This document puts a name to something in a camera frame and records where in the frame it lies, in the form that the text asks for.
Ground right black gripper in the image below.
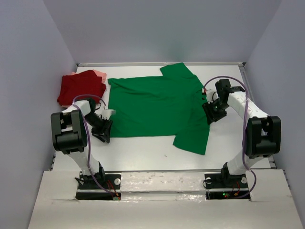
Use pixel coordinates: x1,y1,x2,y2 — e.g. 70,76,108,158
202,99,230,125

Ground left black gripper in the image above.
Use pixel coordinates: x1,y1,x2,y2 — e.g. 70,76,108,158
83,113,113,143

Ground green t shirt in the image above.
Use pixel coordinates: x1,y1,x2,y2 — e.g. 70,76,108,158
108,63,210,155

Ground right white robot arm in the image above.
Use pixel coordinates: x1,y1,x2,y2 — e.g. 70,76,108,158
203,76,281,189

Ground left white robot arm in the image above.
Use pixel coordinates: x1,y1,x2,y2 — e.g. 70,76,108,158
51,98,115,188

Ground red folded t shirt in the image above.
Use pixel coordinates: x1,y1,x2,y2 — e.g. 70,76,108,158
57,70,106,107

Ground pink folded t shirt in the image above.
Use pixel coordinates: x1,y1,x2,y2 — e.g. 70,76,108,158
69,69,108,84

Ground white front platform board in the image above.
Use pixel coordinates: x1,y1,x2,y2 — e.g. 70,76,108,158
29,169,302,229

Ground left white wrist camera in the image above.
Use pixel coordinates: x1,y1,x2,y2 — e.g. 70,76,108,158
101,109,116,120

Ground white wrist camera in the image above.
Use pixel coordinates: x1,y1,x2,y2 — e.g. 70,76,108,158
101,109,116,120
202,88,218,104

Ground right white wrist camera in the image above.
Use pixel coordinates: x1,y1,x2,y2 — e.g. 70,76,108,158
202,88,218,104

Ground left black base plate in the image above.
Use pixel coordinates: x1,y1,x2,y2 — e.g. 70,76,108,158
74,173,122,201

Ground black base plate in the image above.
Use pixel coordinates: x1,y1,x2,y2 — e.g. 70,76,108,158
203,173,250,200
74,173,122,201

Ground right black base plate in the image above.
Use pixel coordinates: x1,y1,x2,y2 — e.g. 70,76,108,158
203,173,250,200

